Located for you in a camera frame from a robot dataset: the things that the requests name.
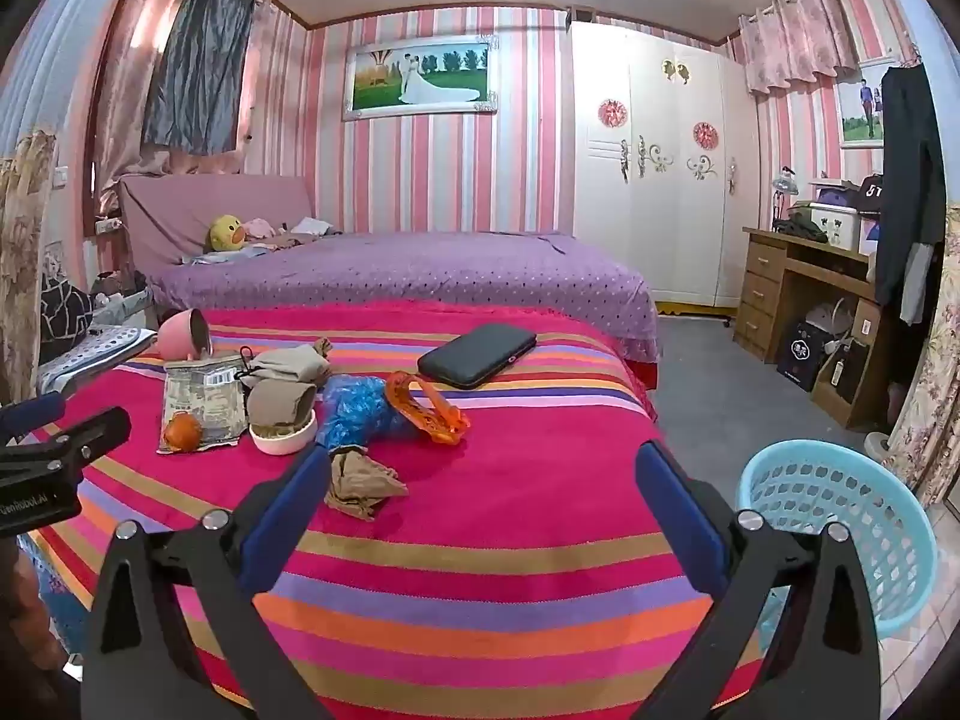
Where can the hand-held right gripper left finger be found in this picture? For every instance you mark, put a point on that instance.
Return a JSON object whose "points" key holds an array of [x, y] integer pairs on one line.
{"points": [[289, 510]]}

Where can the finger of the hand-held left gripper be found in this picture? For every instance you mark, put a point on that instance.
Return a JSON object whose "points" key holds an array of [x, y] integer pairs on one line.
{"points": [[34, 414], [90, 435]]}

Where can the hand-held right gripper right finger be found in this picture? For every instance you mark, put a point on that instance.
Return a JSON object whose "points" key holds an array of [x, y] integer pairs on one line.
{"points": [[679, 510]]}

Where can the white bowl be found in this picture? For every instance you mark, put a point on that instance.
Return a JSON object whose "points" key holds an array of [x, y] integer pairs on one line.
{"points": [[285, 444]]}

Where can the blue plastic bag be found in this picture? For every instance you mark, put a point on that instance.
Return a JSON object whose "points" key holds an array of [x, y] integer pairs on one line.
{"points": [[352, 409]]}

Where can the light beige sock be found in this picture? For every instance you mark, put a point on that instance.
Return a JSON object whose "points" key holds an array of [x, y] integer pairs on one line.
{"points": [[289, 364]]}

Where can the light blue plastic basket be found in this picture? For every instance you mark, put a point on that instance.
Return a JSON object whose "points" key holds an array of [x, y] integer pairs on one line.
{"points": [[885, 577]]}

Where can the brown stocking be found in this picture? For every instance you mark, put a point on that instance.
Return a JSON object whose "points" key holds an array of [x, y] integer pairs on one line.
{"points": [[364, 484]]}

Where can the orange peel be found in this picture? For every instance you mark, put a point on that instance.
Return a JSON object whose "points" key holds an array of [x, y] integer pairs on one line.
{"points": [[182, 432]]}

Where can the rolled taupe sock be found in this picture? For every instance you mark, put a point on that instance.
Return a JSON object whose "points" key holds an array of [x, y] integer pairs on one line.
{"points": [[279, 403]]}

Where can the black patterned cushion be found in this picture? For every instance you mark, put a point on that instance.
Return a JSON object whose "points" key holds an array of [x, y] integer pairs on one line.
{"points": [[66, 307]]}

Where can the beige tray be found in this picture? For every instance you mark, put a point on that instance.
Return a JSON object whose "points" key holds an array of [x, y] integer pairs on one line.
{"points": [[206, 397]]}

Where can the pink metal-lined cup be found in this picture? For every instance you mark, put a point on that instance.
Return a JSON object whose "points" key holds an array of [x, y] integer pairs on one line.
{"points": [[176, 334]]}

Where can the beige floral curtain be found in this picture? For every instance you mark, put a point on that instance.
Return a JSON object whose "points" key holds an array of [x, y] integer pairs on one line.
{"points": [[26, 262]]}

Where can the striped pink blanket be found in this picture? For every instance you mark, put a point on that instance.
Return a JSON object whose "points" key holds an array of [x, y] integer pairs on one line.
{"points": [[487, 540]]}

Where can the black gift bag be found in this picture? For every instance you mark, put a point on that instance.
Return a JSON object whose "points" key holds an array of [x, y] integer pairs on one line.
{"points": [[802, 356]]}

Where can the wooden desk with drawers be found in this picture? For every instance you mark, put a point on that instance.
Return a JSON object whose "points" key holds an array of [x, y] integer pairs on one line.
{"points": [[765, 292]]}

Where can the yellow duck plush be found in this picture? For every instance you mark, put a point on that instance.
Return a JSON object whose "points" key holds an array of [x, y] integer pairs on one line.
{"points": [[225, 234]]}

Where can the black zip case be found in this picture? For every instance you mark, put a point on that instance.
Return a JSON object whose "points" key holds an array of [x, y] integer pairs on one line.
{"points": [[476, 356]]}

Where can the white appliance under desk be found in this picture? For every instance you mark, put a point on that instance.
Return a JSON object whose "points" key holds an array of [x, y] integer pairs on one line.
{"points": [[829, 319]]}

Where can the pink pillow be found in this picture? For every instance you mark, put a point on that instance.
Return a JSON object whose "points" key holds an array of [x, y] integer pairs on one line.
{"points": [[187, 210]]}

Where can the pink plush toy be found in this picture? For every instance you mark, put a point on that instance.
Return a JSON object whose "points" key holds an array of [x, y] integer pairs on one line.
{"points": [[260, 228]]}

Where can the purple dotted blanket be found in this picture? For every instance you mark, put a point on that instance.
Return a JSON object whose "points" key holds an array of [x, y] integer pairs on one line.
{"points": [[412, 270]]}

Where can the cream floral curtain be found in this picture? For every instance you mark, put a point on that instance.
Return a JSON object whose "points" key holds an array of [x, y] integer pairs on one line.
{"points": [[937, 405]]}

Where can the white wardrobe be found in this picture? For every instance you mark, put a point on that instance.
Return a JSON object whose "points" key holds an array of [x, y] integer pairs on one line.
{"points": [[675, 225]]}

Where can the dark clothing pile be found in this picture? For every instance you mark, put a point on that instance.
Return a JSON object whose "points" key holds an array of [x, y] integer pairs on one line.
{"points": [[799, 231]]}

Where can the white storage box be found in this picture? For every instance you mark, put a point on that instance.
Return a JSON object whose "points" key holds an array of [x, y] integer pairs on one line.
{"points": [[836, 229]]}

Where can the pink satin curtain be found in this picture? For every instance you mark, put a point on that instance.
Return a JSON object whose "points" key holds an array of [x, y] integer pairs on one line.
{"points": [[127, 90]]}

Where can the desk lamp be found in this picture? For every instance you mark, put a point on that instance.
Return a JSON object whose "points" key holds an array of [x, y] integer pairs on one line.
{"points": [[784, 184]]}

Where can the black cap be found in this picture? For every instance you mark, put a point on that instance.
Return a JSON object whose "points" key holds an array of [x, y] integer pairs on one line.
{"points": [[870, 191]]}

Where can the grey curtain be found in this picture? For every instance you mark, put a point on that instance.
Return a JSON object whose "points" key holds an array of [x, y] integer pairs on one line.
{"points": [[199, 60]]}

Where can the dark hanging jacket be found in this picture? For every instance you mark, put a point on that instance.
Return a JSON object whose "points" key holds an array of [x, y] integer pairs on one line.
{"points": [[911, 187]]}

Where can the framed wedding picture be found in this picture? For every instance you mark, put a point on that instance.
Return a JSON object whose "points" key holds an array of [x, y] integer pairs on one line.
{"points": [[420, 79]]}

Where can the pink floral valance curtain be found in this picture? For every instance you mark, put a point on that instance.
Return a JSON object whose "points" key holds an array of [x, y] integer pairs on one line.
{"points": [[795, 45]]}

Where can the wall poster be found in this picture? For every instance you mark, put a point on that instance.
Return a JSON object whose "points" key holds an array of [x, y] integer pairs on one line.
{"points": [[859, 112]]}

